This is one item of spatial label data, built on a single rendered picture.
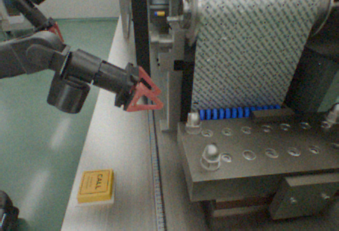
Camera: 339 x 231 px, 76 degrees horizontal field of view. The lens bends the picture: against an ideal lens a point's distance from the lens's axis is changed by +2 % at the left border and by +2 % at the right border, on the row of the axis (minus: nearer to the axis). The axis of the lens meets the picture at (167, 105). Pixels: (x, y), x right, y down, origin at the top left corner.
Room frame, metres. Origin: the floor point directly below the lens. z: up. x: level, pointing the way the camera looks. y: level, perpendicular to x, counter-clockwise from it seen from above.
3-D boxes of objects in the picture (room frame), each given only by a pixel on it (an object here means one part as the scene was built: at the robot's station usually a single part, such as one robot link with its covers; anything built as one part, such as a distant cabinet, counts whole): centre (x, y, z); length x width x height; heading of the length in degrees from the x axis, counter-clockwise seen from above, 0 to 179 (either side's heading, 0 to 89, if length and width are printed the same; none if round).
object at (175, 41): (0.52, -0.01, 1.05); 0.06 x 0.05 x 0.31; 97
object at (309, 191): (0.24, -0.26, 0.97); 0.10 x 0.03 x 0.11; 97
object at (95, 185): (0.30, 0.16, 0.91); 0.07 x 0.07 x 0.02; 7
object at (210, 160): (0.26, -0.08, 1.05); 0.04 x 0.04 x 0.04
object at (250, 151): (0.33, -0.23, 1.00); 0.40 x 0.16 x 0.06; 97
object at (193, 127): (0.36, -0.06, 1.05); 0.04 x 0.04 x 0.04
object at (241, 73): (0.44, -0.18, 1.11); 0.23 x 0.01 x 0.18; 97
